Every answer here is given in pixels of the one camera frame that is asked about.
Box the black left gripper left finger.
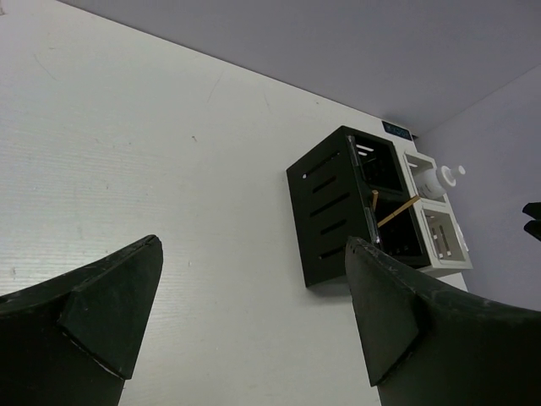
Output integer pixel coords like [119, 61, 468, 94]
[1, 235, 163, 405]

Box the gold makeup stick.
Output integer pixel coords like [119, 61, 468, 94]
[371, 189, 379, 211]
[377, 195, 421, 228]

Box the white pink teal spray bottle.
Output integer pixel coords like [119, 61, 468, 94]
[414, 165, 466, 200]

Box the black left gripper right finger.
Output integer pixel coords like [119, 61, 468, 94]
[345, 238, 540, 405]

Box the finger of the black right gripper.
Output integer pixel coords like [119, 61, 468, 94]
[522, 202, 541, 241]

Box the black slotted organizer box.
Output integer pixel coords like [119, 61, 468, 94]
[287, 126, 430, 288]

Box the blue table label right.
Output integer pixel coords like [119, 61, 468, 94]
[382, 121, 413, 141]

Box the white slotted organizer box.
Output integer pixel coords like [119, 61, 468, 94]
[401, 151, 472, 277]

